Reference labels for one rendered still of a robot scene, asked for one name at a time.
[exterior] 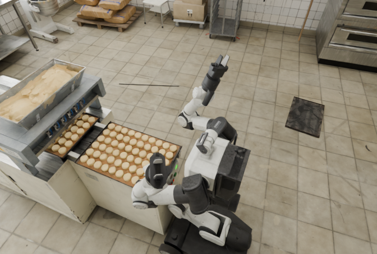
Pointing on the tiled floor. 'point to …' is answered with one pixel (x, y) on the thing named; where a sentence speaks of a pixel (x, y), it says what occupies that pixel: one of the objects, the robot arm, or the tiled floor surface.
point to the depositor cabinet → (53, 177)
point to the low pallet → (107, 22)
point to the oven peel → (310, 5)
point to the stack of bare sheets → (305, 116)
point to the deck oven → (350, 23)
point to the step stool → (157, 7)
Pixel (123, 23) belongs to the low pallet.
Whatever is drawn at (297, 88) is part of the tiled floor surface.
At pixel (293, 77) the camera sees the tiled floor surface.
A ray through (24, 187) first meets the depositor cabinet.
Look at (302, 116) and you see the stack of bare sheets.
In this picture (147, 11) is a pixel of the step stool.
